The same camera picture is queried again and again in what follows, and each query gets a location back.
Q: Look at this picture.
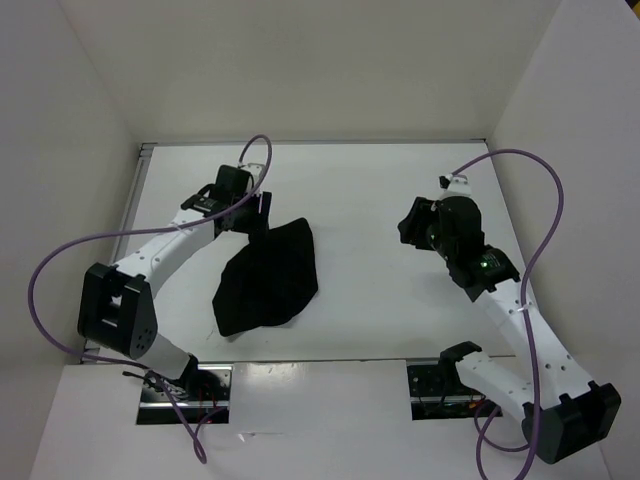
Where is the black skirt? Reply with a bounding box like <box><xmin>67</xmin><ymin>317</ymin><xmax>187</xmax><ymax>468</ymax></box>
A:
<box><xmin>212</xmin><ymin>218</ymin><xmax>319</xmax><ymax>338</ymax></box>

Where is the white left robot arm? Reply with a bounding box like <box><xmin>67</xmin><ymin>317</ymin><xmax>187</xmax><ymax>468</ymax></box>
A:
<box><xmin>77</xmin><ymin>192</ymin><xmax>272</xmax><ymax>400</ymax></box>

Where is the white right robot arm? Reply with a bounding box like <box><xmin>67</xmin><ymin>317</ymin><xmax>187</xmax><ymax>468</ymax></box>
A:
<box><xmin>398</xmin><ymin>196</ymin><xmax>622</xmax><ymax>464</ymax></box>

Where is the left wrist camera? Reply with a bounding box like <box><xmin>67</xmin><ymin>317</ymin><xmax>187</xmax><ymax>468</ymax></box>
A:
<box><xmin>215</xmin><ymin>165</ymin><xmax>253</xmax><ymax>202</ymax></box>

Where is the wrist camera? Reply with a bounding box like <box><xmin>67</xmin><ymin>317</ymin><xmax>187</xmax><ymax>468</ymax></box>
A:
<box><xmin>439</xmin><ymin>174</ymin><xmax>472</xmax><ymax>200</ymax></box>
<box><xmin>215</xmin><ymin>165</ymin><xmax>253</xmax><ymax>202</ymax></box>

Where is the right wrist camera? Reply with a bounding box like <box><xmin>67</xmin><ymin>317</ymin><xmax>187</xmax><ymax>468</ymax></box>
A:
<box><xmin>439</xmin><ymin>174</ymin><xmax>472</xmax><ymax>200</ymax></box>

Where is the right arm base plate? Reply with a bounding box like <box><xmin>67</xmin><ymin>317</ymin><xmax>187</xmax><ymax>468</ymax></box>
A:
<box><xmin>406</xmin><ymin>359</ymin><xmax>495</xmax><ymax>421</ymax></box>

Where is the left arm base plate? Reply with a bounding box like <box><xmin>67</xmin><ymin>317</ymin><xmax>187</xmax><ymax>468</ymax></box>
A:
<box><xmin>131</xmin><ymin>364</ymin><xmax>233</xmax><ymax>426</ymax></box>

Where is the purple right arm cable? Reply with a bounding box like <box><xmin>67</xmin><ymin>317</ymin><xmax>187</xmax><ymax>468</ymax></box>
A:
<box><xmin>449</xmin><ymin>148</ymin><xmax>566</xmax><ymax>480</ymax></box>

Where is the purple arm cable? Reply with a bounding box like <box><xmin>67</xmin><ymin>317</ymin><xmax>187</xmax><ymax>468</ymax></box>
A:
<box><xmin>27</xmin><ymin>133</ymin><xmax>274</xmax><ymax>465</ymax></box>
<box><xmin>449</xmin><ymin>148</ymin><xmax>566</xmax><ymax>480</ymax></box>

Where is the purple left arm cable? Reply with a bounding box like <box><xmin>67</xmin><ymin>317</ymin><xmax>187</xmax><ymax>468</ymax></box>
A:
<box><xmin>27</xmin><ymin>133</ymin><xmax>274</xmax><ymax>465</ymax></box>

